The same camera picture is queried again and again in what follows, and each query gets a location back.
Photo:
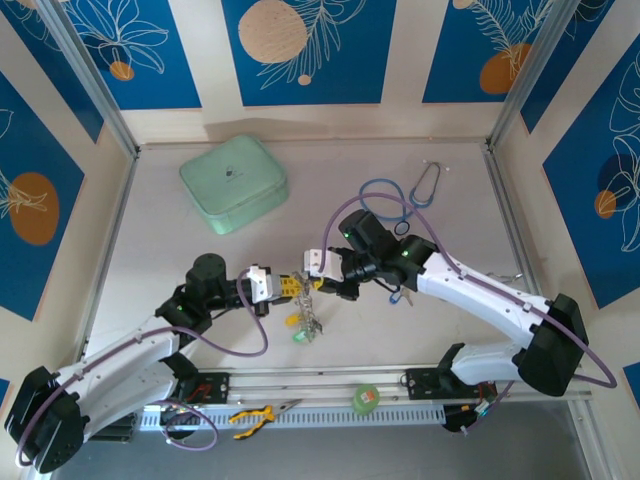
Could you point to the black ribbed block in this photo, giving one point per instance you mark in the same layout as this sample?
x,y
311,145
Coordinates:
x,y
117,429

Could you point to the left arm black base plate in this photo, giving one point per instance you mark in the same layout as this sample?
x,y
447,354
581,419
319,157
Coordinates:
x,y
220,387

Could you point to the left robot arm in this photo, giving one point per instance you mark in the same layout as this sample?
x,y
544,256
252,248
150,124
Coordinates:
x,y
125,360

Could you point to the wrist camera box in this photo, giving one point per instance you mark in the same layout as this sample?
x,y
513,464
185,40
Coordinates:
x,y
320,260
260,285

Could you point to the aluminium frame rail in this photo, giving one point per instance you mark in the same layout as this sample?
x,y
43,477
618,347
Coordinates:
x,y
310,385

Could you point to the mint green zip case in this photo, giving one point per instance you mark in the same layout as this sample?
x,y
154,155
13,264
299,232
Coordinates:
x,y
230,180

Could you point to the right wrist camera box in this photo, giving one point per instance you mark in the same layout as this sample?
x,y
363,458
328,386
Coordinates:
x,y
320,260

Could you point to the yellow black pliers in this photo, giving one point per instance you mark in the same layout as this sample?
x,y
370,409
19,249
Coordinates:
x,y
250,415

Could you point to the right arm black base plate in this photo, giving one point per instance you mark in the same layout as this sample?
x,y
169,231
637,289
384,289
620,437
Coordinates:
x,y
420,385

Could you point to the blue stethoscope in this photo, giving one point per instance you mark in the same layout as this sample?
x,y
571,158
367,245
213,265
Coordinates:
x,y
402,228

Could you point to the key with blue tag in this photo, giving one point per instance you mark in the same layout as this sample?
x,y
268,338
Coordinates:
x,y
395,298

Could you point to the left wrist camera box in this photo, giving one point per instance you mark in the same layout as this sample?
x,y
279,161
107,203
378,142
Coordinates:
x,y
260,285

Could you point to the green tape roll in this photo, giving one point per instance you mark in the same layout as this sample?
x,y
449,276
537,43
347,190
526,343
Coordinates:
x,y
366,398

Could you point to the aluminium frame post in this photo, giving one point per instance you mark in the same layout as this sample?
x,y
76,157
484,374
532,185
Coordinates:
x,y
526,75
90,75

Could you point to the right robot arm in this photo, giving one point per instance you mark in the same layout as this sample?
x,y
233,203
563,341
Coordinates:
x,y
480,300

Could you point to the metal keyring disc with keys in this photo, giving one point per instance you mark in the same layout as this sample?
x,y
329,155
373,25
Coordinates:
x,y
306,305

